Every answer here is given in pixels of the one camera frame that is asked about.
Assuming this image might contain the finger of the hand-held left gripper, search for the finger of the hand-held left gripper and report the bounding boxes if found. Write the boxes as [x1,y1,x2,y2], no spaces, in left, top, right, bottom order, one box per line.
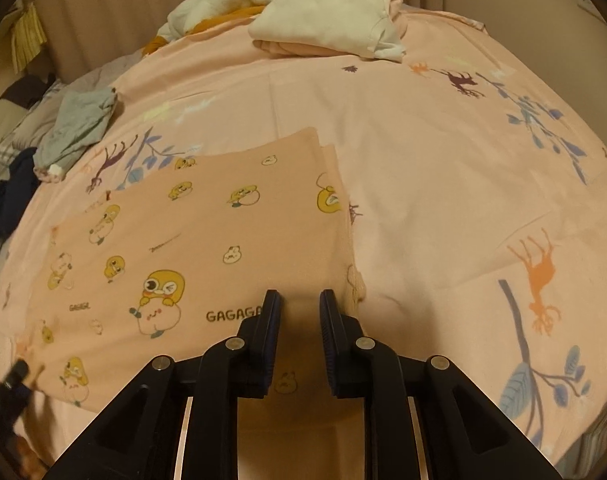
[0,360,31,402]

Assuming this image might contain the peach cartoon print shirt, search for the peach cartoon print shirt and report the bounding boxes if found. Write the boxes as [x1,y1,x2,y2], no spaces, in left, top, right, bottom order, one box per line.
[3,127,369,431]

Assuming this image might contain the small pink white cloth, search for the small pink white cloth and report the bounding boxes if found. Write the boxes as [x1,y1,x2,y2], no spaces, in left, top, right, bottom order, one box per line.
[37,162,66,183]

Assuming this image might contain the grey cloth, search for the grey cloth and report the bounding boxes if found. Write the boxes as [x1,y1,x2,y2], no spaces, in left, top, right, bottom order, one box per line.
[33,87,119,171]

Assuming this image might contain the dark brown cloth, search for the dark brown cloth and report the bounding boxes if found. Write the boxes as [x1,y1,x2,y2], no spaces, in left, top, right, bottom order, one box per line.
[3,75,56,108]

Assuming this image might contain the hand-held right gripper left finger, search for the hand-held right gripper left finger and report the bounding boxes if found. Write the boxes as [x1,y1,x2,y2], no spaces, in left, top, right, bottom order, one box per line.
[48,289,284,480]

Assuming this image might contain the white folded cloth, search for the white folded cloth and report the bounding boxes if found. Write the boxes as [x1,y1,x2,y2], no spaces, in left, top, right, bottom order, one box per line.
[248,0,408,63]

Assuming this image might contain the small yellow curtain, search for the small yellow curtain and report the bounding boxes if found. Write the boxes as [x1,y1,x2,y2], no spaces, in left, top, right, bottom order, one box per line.
[10,2,49,73]

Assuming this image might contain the navy cloth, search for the navy cloth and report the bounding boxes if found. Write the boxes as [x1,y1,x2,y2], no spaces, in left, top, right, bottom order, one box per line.
[0,147,39,241]

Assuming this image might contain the pink animal print blanket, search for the pink animal print blanket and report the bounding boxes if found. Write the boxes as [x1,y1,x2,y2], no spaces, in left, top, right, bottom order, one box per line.
[0,7,607,480]

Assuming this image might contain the white and orange clothes pile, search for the white and orange clothes pile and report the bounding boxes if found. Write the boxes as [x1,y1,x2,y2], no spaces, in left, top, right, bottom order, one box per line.
[142,0,274,56]

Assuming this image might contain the pink curtain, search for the pink curtain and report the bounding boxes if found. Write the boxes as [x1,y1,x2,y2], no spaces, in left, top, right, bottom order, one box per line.
[33,0,584,86]

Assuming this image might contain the small beige pillow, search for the small beige pillow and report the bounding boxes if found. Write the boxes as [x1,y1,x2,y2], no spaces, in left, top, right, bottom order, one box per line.
[0,97,29,136]

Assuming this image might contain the pink folded cloth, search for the pink folded cloth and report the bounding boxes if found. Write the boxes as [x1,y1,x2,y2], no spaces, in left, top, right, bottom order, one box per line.
[256,0,408,59]

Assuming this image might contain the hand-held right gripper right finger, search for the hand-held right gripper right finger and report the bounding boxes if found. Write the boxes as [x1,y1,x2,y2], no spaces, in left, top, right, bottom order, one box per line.
[319,289,559,480]

